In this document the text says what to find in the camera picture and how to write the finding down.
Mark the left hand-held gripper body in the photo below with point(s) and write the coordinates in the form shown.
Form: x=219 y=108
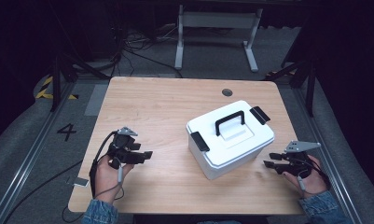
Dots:
x=122 y=152

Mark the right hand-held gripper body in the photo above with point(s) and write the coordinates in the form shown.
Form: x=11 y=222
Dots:
x=296 y=161

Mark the white lidded storage box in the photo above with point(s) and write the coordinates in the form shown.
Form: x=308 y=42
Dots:
x=231 y=133

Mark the person's right hand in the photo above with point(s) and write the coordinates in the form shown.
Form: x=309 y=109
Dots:
x=315 y=182

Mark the person's left hand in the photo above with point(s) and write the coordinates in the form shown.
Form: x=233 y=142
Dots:
x=107 y=180

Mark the black tripod stand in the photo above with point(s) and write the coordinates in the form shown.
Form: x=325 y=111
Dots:
x=58 y=74
x=309 y=84

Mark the yellow black floor tape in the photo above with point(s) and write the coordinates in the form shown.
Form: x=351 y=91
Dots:
x=46 y=90

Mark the aluminium floor rail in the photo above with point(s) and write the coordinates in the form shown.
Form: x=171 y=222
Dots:
x=26 y=161
x=327 y=161

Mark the white metal desk frame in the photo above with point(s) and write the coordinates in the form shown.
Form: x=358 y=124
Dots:
x=218 y=20

